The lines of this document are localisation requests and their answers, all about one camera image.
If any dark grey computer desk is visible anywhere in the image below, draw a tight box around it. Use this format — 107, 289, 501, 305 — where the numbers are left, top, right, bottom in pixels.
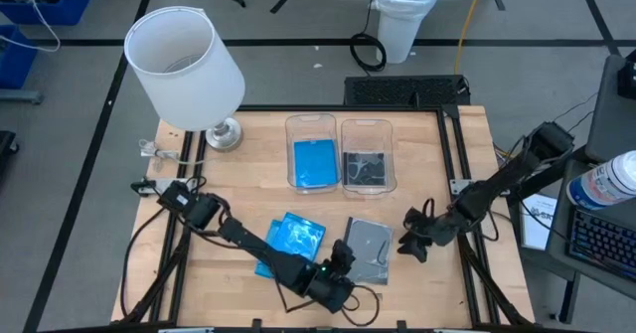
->
516, 143, 636, 324

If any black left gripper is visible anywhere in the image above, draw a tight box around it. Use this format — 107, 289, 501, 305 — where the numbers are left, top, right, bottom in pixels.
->
297, 240, 358, 315

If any yellow cable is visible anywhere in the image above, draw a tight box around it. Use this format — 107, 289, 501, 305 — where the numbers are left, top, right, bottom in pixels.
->
453, 0, 488, 76

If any black perforated metal box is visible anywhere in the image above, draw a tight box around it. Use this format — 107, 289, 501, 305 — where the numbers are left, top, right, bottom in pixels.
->
343, 75, 471, 108

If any thin white cable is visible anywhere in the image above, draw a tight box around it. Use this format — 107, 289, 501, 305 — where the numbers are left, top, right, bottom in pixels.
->
0, 0, 62, 54

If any white lamp power cord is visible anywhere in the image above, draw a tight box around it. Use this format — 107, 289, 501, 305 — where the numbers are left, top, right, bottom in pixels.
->
138, 137, 208, 168

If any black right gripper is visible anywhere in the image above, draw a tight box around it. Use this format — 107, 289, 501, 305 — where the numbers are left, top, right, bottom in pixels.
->
397, 207, 472, 263

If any white shade table lamp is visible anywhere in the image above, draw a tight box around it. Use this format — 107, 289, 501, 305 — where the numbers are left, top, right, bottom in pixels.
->
123, 6, 246, 153

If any blue storage bin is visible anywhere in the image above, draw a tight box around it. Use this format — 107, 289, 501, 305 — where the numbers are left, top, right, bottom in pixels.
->
0, 24, 40, 90
0, 0, 94, 26

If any stack of blue packets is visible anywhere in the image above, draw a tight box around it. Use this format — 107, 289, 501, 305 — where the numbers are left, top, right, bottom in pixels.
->
272, 212, 328, 263

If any small black device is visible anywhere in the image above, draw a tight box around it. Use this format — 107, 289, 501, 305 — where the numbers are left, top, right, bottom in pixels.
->
617, 48, 636, 100

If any grey flat panel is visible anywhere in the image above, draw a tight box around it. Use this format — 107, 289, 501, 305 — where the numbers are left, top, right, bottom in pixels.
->
584, 54, 636, 164

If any thick black power cable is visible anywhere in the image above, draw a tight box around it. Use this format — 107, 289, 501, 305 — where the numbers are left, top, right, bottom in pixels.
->
120, 204, 170, 319

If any black aluminium table frame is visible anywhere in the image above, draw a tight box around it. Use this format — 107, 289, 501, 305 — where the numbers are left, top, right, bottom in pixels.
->
111, 102, 537, 333

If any white printed paper sign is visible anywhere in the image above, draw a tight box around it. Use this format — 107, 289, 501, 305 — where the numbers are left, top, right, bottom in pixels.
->
519, 192, 558, 252

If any white wipes canister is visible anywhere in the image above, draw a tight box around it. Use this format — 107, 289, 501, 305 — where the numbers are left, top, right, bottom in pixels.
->
565, 149, 636, 212

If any black backlit keyboard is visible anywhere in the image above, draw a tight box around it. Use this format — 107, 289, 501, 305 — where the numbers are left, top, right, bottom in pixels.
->
565, 207, 636, 282

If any white trash bin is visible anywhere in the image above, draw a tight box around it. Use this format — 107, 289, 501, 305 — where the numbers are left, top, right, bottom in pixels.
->
370, 0, 444, 66

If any clear plastic bin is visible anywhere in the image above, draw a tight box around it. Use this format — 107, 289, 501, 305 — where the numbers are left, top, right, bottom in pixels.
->
340, 118, 398, 197
284, 112, 342, 196

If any black coiled cable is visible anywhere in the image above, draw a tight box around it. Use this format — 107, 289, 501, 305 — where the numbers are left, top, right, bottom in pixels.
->
349, 0, 388, 74

